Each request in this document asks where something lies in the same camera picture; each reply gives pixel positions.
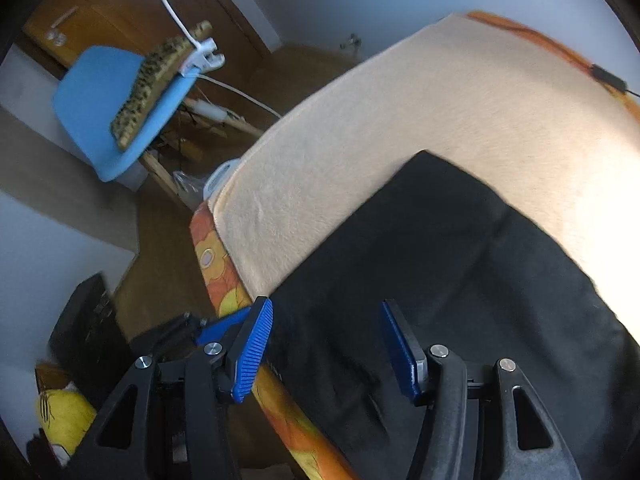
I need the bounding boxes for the clear plastic bag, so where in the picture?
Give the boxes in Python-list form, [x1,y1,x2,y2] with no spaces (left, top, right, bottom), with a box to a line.
[172,170,207,209]

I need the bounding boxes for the black pants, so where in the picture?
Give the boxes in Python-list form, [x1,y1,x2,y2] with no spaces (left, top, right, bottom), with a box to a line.
[266,149,640,480]

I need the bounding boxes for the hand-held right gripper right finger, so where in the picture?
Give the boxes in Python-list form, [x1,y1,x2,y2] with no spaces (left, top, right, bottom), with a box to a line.
[380,299,584,480]

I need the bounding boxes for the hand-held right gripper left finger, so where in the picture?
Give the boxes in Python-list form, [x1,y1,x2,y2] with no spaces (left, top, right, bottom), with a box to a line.
[65,296,275,480]

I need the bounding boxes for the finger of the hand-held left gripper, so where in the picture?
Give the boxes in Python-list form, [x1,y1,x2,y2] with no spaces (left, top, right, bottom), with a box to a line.
[131,307,252,362]

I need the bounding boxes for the yellow plush toy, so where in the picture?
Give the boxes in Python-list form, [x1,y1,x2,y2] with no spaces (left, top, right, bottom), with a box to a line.
[34,389,99,469]

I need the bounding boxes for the white clip lamp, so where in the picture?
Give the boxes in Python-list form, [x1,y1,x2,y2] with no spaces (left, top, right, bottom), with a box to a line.
[124,0,226,77]

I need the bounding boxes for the white lamp cable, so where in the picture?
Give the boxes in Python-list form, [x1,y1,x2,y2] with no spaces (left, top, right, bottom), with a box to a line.
[199,73,282,119]

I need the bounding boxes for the blue chair with wooden legs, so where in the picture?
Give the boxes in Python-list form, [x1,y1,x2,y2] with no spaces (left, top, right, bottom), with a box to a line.
[52,44,267,206]

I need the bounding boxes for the orange floral bedsheet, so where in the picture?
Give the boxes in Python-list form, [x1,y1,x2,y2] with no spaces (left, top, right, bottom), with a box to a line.
[188,10,640,480]

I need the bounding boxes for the wooden door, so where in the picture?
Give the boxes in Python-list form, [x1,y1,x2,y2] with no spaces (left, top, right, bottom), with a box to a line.
[22,0,275,92]

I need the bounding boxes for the leopard print cushion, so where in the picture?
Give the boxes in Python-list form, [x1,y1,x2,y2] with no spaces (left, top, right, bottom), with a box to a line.
[109,20,214,151]

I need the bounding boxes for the white plastic object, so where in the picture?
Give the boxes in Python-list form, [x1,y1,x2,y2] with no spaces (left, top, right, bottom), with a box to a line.
[202,158,242,202]

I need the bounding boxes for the beige fleece blanket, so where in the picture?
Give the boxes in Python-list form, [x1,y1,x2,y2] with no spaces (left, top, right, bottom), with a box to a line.
[207,10,640,347]

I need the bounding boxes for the white power adapter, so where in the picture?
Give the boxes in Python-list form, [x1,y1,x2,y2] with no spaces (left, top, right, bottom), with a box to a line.
[194,100,227,122]

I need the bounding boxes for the black cabinet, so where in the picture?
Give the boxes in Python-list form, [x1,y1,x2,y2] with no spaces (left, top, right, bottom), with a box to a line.
[47,272,137,407]

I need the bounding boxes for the metal door handle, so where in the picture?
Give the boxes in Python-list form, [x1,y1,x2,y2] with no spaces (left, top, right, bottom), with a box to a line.
[46,7,80,47]

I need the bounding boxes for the small black device with cable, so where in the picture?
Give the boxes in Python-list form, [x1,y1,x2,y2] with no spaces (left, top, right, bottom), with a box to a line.
[589,63,640,99]

